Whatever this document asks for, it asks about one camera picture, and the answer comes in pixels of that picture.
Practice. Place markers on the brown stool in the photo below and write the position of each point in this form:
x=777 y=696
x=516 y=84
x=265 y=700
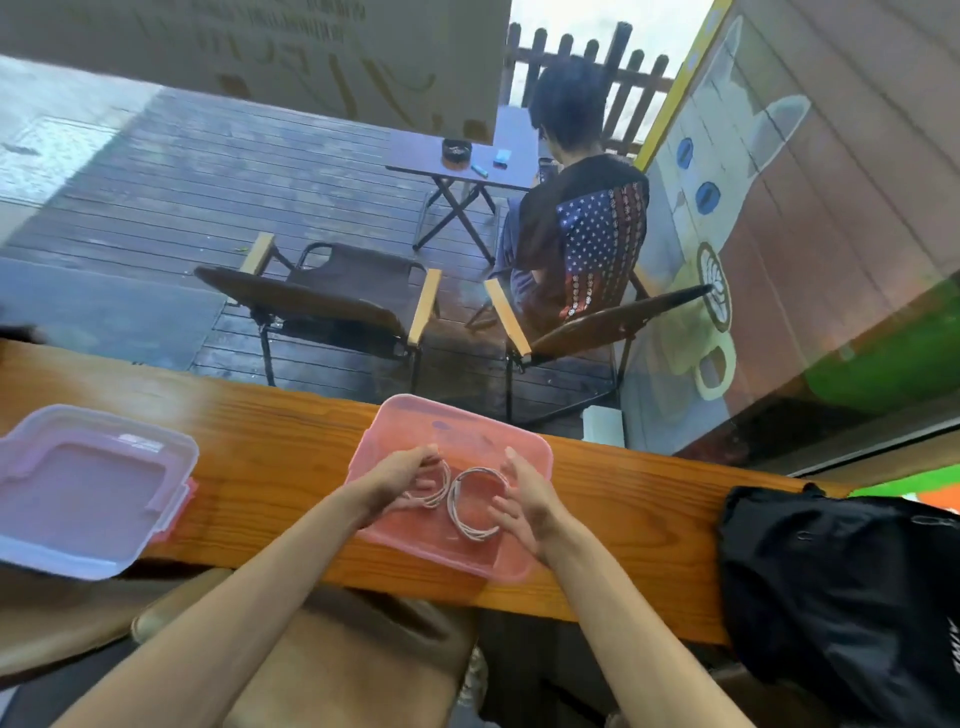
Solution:
x=780 y=697
x=360 y=660

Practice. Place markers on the dark smartphone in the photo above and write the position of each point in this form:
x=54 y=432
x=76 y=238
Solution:
x=548 y=171

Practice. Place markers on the dark wooden picket fence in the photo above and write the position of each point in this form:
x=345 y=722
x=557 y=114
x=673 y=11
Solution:
x=616 y=56

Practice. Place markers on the wooden partition with cat painting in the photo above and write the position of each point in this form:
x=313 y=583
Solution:
x=825 y=187

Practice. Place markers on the person's right hand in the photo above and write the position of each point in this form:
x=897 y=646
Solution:
x=532 y=517

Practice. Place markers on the black backpack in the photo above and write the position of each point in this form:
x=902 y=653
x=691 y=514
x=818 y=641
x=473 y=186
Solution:
x=825 y=585

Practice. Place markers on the pink plastic container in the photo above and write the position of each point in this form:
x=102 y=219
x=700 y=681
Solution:
x=450 y=420

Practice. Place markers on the clear container lid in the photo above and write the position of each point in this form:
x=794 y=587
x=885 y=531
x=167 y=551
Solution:
x=82 y=495

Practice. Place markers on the black ashtray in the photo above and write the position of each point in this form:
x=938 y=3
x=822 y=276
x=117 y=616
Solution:
x=457 y=151

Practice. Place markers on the green and orange printed stand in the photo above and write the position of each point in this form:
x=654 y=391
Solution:
x=922 y=484

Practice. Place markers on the person's right forearm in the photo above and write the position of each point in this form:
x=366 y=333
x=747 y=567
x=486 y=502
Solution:
x=637 y=645

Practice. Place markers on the person's left forearm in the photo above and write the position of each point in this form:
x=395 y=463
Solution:
x=225 y=622

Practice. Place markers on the dark folding chair wooden armrests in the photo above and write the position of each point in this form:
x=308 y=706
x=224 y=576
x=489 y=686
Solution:
x=352 y=300
x=600 y=330

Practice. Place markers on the person's white shoe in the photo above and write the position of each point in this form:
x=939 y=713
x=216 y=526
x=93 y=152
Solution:
x=474 y=675

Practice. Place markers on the dark folding outdoor table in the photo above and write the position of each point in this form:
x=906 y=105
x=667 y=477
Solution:
x=510 y=135

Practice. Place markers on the person's left hand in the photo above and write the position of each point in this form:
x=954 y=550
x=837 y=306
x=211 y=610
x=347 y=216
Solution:
x=386 y=487

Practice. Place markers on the small white box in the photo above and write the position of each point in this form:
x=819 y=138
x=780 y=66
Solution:
x=603 y=426

